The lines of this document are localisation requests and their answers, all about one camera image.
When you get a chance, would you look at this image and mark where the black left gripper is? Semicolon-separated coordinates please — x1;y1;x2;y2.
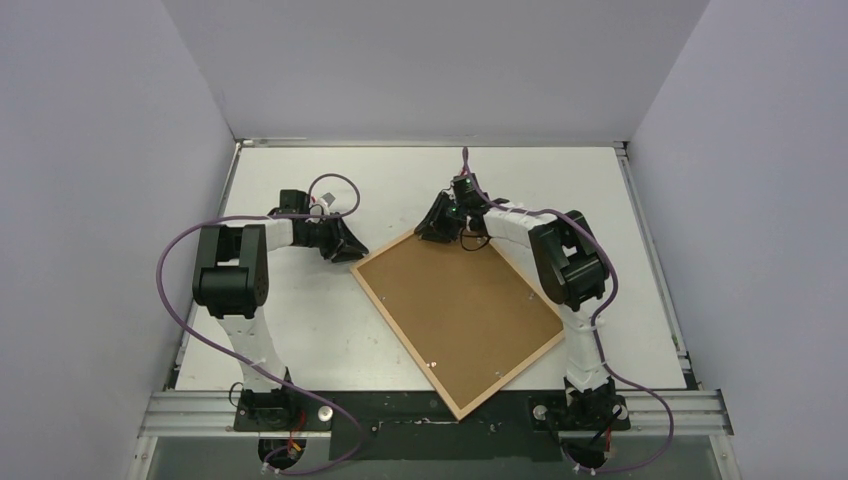
298;213;368;263

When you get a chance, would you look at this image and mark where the brown frame backing board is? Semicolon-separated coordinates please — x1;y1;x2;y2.
357;235;564;412

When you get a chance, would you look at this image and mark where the light wooden picture frame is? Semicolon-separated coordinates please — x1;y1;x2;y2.
349;228;566;422

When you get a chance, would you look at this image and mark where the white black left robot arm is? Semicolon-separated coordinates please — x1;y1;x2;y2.
192;190;369;432

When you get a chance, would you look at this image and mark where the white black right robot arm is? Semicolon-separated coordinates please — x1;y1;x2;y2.
414;173;626;430

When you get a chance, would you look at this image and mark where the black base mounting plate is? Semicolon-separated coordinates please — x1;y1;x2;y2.
231;389;631;463

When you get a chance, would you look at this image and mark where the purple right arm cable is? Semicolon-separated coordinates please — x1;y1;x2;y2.
460;146;676;478

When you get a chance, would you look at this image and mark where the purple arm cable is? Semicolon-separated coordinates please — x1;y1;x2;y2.
155;173;367;478
460;146;676;478

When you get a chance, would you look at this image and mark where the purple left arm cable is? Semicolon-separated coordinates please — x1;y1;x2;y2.
155;173;367;478

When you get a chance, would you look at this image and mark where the aluminium front extrusion rail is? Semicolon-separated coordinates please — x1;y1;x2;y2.
139;390;734;438

